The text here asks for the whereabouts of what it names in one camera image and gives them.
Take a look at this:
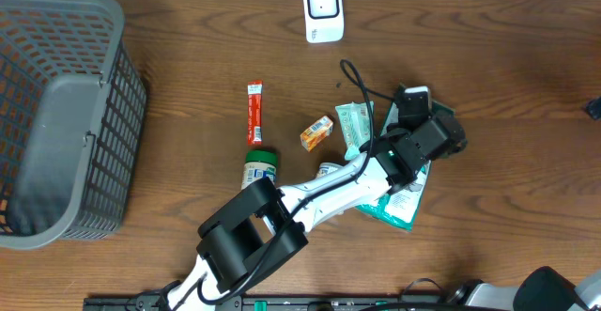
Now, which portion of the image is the mint green wipes pack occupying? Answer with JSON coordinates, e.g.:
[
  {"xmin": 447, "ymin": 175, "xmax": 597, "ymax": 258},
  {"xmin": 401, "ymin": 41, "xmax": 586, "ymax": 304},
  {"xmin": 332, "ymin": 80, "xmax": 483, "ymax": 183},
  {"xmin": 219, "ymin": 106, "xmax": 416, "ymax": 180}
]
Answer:
[{"xmin": 335, "ymin": 102, "xmax": 370, "ymax": 161}]

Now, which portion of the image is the green 3M gloves package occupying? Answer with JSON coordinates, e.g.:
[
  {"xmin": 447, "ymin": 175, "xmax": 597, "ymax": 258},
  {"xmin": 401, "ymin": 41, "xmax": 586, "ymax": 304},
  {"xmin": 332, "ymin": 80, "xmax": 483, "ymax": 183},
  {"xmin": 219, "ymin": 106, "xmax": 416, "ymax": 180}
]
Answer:
[{"xmin": 354, "ymin": 83, "xmax": 456, "ymax": 233}]

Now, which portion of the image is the orange Kleenex tissue pack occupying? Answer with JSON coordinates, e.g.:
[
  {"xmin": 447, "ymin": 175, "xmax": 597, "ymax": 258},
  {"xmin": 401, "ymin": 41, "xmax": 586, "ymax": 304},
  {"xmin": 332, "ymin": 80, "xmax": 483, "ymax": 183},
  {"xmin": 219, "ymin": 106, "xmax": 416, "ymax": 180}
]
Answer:
[{"xmin": 300, "ymin": 116, "xmax": 333, "ymax": 151}]

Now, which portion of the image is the white cotton swab tub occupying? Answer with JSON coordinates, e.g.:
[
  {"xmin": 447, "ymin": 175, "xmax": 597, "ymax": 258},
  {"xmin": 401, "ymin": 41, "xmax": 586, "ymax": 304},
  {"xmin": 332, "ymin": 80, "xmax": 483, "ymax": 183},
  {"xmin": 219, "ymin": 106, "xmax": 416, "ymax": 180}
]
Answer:
[{"xmin": 316, "ymin": 163, "xmax": 342, "ymax": 179}]

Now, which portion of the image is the red box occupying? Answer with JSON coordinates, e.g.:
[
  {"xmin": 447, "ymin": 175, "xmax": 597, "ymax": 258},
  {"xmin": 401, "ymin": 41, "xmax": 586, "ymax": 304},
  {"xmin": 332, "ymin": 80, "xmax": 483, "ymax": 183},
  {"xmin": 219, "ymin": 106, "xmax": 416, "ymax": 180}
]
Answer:
[{"xmin": 247, "ymin": 80, "xmax": 263, "ymax": 146}]

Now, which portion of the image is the green lid jar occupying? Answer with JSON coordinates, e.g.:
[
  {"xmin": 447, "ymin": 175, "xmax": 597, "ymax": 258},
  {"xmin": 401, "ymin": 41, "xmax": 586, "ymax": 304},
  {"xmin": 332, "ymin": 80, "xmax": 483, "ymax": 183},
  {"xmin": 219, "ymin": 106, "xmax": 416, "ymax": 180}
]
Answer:
[{"xmin": 241, "ymin": 149, "xmax": 278, "ymax": 189}]

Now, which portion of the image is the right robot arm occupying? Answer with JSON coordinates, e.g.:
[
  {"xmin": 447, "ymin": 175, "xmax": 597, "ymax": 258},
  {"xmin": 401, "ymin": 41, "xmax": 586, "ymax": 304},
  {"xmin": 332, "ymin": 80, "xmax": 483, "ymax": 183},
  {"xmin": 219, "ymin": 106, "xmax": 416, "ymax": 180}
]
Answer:
[{"xmin": 445, "ymin": 266, "xmax": 600, "ymax": 311}]

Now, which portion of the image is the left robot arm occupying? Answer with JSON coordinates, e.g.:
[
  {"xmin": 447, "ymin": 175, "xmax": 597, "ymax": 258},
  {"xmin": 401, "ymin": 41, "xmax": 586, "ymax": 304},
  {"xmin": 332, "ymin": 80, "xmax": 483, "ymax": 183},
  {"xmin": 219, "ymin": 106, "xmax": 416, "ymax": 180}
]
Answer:
[{"xmin": 165, "ymin": 86, "xmax": 466, "ymax": 310}]

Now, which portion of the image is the white barcode scanner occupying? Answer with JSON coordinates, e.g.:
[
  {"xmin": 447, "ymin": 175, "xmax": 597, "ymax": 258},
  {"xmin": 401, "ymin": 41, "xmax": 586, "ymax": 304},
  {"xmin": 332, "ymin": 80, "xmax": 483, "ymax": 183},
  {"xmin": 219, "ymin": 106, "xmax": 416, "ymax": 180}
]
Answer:
[{"xmin": 303, "ymin": 0, "xmax": 345, "ymax": 44}]

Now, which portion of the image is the grey plastic shopping basket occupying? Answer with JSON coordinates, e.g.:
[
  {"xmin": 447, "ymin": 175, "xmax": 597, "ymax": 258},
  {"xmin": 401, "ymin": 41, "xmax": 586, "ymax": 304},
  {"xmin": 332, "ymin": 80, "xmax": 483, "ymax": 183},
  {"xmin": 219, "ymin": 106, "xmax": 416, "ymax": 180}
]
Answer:
[{"xmin": 1, "ymin": 0, "xmax": 147, "ymax": 250}]

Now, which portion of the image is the black left camera cable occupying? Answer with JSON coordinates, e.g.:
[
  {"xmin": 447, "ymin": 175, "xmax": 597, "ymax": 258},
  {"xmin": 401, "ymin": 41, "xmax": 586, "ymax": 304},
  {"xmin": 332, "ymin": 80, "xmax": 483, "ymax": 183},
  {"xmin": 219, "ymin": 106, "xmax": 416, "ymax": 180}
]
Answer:
[{"xmin": 195, "ymin": 58, "xmax": 395, "ymax": 306}]

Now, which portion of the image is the black mounting rail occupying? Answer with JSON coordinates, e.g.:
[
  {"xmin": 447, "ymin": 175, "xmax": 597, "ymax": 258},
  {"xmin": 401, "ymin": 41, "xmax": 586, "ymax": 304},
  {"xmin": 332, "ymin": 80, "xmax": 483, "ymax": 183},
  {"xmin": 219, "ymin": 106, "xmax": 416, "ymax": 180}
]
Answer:
[{"xmin": 83, "ymin": 294, "xmax": 441, "ymax": 311}]

